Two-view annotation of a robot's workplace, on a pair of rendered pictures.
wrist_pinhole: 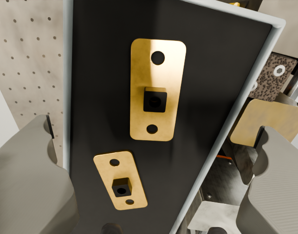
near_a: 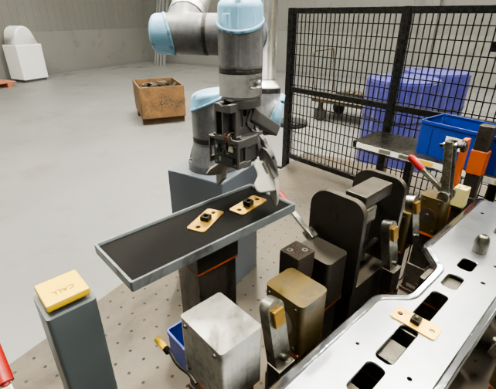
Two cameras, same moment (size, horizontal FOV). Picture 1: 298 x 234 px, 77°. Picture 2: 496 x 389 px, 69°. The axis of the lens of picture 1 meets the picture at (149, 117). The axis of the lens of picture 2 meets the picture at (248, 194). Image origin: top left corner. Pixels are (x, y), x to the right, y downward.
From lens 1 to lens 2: 0.76 m
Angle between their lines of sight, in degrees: 89
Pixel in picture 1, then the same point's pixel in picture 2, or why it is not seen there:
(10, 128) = not seen: outside the picture
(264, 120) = (294, 281)
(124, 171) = (213, 216)
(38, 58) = (138, 318)
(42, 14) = (178, 302)
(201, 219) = (202, 310)
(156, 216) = (199, 241)
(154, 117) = (243, 208)
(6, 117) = not seen: outside the picture
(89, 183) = (191, 216)
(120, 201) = (194, 224)
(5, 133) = not seen: outside the picture
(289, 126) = (310, 291)
